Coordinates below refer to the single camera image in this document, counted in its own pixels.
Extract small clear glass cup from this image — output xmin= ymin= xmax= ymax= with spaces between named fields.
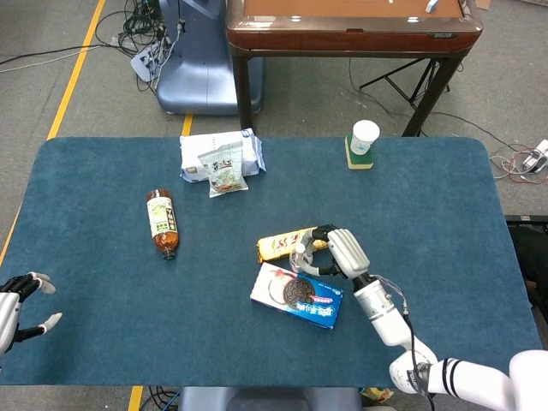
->
xmin=289 ymin=250 xmax=312 ymax=275

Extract yellow snack wrapper on floor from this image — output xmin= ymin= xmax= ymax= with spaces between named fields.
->
xmin=360 ymin=387 xmax=394 ymax=406

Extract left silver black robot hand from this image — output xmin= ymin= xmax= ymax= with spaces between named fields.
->
xmin=0 ymin=271 xmax=63 ymax=356

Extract small green snack packet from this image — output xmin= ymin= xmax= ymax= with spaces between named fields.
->
xmin=197 ymin=140 xmax=249 ymax=199

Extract red and white cables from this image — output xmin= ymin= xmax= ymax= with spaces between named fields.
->
xmin=490 ymin=145 xmax=548 ymax=186

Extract brown wooden table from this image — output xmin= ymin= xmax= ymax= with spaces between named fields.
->
xmin=225 ymin=0 xmax=484 ymax=137

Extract white power adapter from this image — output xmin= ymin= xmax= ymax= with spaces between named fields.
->
xmin=521 ymin=139 xmax=548 ymax=175

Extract white power strip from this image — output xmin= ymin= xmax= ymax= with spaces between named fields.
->
xmin=129 ymin=42 xmax=166 ymax=82

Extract white paper cup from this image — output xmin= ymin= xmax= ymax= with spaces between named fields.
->
xmin=349 ymin=120 xmax=381 ymax=157

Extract grey blue robot body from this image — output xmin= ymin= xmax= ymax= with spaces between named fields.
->
xmin=177 ymin=386 xmax=363 ymax=411

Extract tangle of black cables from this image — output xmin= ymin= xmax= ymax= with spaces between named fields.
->
xmin=93 ymin=0 xmax=181 ymax=93

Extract blue felt table mat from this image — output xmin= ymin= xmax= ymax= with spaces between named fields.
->
xmin=0 ymin=136 xmax=544 ymax=390

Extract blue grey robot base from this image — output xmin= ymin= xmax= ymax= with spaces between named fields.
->
xmin=156 ymin=0 xmax=265 ymax=116

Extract green yellow sponge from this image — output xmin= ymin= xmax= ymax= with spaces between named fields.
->
xmin=344 ymin=133 xmax=374 ymax=170

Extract large white snack bag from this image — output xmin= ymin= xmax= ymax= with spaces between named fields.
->
xmin=179 ymin=128 xmax=267 ymax=184

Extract yellow snack bar wrapper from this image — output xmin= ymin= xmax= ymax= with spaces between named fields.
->
xmin=256 ymin=230 xmax=331 ymax=264

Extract brown tea bottle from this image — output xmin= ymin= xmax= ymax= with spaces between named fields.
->
xmin=146 ymin=188 xmax=180 ymax=262

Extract blue sandwich cookie box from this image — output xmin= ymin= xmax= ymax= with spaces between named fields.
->
xmin=249 ymin=262 xmax=344 ymax=331

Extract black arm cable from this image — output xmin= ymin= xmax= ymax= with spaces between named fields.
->
xmin=402 ymin=307 xmax=436 ymax=411

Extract black box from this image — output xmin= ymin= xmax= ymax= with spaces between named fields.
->
xmin=504 ymin=214 xmax=548 ymax=309

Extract black tripod stand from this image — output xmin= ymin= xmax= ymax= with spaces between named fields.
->
xmin=358 ymin=57 xmax=451 ymax=108

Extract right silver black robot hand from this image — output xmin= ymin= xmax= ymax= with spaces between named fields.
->
xmin=296 ymin=223 xmax=371 ymax=282

